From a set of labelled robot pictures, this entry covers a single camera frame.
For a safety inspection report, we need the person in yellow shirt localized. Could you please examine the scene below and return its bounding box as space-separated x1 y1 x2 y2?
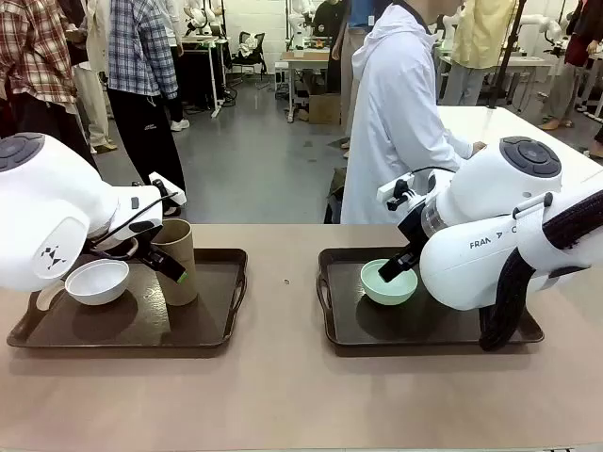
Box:
442 0 517 107

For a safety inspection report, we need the person in beige clothes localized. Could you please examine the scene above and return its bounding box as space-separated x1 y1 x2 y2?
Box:
70 0 119 154

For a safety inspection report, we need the black office chair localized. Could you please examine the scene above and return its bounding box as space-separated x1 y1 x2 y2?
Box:
234 30 268 89

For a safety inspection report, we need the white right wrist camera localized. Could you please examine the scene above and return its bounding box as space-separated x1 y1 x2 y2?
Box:
376 173 416 211

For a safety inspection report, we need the dark brown plastic tray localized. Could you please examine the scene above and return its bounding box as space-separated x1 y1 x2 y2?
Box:
7 248 249 349
317 248 546 347

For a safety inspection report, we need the person in dark red top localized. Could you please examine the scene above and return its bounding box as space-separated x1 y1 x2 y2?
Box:
539 0 603 131

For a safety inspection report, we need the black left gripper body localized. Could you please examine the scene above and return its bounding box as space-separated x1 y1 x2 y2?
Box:
134 229 165 266

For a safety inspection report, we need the person in white hooded coat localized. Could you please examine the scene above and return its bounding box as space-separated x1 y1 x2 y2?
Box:
339 0 486 225

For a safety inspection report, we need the light green bowl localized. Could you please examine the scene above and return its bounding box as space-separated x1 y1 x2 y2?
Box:
360 258 419 307

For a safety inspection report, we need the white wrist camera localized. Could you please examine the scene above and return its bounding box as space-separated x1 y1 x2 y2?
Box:
149 172 188 207
376 173 416 211

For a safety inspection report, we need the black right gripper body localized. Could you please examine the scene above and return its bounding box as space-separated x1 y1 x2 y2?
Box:
398 205 430 258

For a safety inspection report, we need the white bowl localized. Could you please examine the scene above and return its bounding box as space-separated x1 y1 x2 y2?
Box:
64 260 131 306

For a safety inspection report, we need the brown tall cup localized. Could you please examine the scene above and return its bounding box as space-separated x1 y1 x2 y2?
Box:
150 218 198 307

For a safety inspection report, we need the white table with cardboard top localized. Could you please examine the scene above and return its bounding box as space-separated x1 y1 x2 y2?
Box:
275 49 331 123

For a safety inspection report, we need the black stand pole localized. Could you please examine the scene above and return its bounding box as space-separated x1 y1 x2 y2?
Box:
487 0 527 109

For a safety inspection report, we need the person in blue plaid shirt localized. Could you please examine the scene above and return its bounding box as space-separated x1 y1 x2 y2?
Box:
106 0 188 208

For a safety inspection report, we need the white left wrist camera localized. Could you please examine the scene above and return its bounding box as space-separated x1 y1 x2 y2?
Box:
149 172 188 207

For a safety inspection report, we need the large white table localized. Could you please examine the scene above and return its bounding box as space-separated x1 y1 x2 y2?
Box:
435 105 603 222

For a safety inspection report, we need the cardboard box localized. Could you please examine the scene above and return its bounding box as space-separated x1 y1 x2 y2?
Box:
308 92 341 126

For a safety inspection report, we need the white standing desk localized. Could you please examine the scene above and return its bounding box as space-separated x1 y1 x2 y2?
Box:
181 35 232 119

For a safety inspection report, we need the person's right forearm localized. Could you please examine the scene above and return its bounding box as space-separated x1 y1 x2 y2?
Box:
440 134 475 164

